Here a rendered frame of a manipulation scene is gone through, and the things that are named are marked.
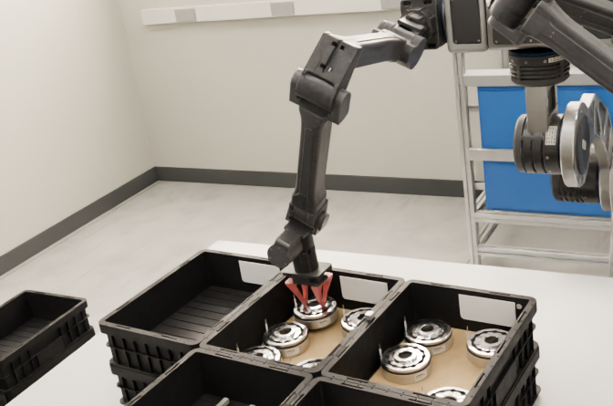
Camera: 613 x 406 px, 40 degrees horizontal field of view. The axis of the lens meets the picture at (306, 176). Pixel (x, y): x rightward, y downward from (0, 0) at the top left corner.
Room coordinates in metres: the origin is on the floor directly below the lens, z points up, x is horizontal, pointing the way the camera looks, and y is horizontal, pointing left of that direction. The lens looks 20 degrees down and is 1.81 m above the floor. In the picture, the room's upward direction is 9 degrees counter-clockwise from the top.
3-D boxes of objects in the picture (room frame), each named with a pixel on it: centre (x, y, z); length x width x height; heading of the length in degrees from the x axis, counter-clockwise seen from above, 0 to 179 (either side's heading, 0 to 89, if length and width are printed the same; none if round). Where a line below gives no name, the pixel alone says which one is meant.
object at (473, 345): (1.48, -0.33, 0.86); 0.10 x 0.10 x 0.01
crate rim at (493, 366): (1.44, -0.20, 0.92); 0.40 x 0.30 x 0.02; 145
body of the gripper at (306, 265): (1.73, 0.03, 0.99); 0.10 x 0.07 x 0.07; 55
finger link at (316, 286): (1.72, 0.02, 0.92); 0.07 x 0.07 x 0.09; 55
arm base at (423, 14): (1.90, -0.30, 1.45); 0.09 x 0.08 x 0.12; 59
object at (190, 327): (1.78, 0.29, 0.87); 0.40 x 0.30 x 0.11; 145
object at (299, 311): (1.73, 0.03, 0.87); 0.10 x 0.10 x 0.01
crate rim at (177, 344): (1.78, 0.29, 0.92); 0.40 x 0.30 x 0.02; 145
